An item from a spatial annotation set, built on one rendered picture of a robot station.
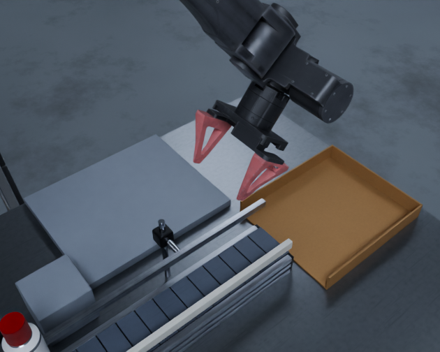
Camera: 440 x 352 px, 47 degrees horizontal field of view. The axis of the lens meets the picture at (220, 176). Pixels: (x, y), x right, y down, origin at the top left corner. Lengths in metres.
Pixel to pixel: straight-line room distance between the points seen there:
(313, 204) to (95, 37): 2.64
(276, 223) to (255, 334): 0.27
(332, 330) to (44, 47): 2.93
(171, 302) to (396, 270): 0.46
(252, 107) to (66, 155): 2.02
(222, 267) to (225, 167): 0.33
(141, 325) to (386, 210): 0.60
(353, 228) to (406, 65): 2.34
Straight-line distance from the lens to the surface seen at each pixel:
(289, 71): 0.64
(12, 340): 0.74
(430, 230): 1.19
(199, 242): 0.91
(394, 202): 1.22
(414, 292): 1.08
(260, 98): 0.67
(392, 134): 2.79
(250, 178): 0.67
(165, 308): 0.94
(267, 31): 0.61
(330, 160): 1.28
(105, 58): 3.34
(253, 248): 1.01
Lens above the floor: 1.68
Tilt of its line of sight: 44 degrees down
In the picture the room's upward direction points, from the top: straight up
